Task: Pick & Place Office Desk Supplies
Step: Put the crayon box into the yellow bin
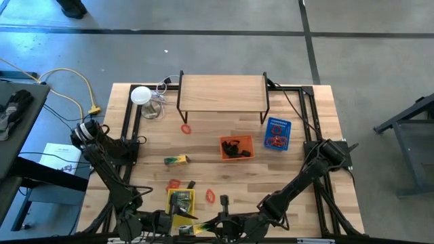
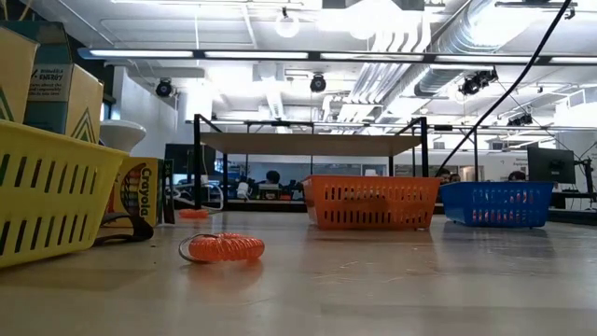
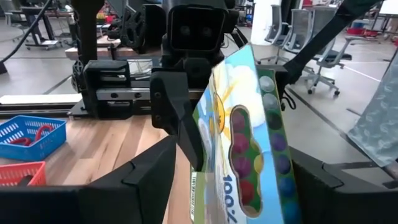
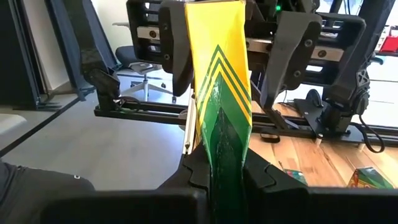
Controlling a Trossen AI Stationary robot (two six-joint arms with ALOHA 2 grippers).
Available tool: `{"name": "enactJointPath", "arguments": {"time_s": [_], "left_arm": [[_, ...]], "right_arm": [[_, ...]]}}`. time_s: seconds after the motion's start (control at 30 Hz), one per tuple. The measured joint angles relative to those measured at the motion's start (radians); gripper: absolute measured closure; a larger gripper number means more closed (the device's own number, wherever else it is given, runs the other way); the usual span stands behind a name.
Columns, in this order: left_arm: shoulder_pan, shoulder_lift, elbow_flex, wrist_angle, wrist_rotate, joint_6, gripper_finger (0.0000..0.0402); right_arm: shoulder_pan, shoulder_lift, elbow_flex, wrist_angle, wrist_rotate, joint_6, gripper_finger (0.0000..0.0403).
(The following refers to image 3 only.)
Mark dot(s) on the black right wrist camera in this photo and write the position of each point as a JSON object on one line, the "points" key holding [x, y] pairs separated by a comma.
{"points": [[196, 29]]}

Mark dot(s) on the wooden background table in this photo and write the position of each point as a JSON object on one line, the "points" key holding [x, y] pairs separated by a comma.
{"points": [[74, 53]]}

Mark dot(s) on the blue plastic basket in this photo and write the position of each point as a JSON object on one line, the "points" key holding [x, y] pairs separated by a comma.
{"points": [[18, 154]]}

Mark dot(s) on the silver patterned sheet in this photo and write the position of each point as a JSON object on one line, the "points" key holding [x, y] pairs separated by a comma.
{"points": [[379, 124]]}

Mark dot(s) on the orange spiral wrist coil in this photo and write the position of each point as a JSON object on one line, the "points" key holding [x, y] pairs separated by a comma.
{"points": [[21, 141], [38, 133]]}

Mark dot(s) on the black background desk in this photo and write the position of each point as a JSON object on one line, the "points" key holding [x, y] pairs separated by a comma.
{"points": [[49, 11]]}

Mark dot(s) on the grey office chair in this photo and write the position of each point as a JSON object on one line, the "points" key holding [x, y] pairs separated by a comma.
{"points": [[276, 21], [329, 57]]}

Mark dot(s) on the orange plastic basket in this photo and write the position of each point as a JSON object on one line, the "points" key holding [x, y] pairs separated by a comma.
{"points": [[37, 174]]}

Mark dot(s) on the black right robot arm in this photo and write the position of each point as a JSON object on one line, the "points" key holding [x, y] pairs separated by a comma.
{"points": [[136, 28]]}

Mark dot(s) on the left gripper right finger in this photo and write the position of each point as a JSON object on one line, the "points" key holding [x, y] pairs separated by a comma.
{"points": [[342, 208]]}

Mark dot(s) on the white pillar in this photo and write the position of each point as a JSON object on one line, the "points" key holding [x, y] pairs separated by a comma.
{"points": [[261, 21]]}

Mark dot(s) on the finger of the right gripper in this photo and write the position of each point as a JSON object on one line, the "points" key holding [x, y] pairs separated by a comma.
{"points": [[171, 102], [280, 70]]}

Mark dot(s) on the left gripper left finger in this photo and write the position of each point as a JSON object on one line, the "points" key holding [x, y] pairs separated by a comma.
{"points": [[93, 205]]}

